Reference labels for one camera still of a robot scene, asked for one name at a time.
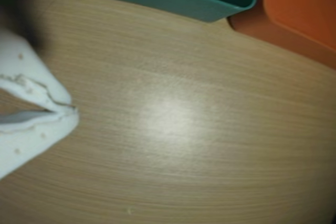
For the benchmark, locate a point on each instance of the orange plastic box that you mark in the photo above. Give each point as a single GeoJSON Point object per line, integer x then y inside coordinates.
{"type": "Point", "coordinates": [302, 6]}

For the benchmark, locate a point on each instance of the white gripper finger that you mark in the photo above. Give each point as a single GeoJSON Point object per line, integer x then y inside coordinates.
{"type": "Point", "coordinates": [26, 66]}
{"type": "Point", "coordinates": [34, 142]}

